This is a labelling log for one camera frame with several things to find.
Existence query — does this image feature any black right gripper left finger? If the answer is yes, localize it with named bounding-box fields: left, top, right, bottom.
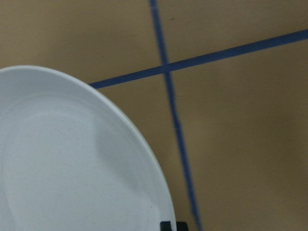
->
left=160, top=221, right=171, bottom=231

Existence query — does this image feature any blue plate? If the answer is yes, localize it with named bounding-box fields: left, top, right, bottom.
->
left=0, top=66, right=177, bottom=231

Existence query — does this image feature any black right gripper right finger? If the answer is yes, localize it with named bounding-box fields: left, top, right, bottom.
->
left=176, top=221, right=188, bottom=231

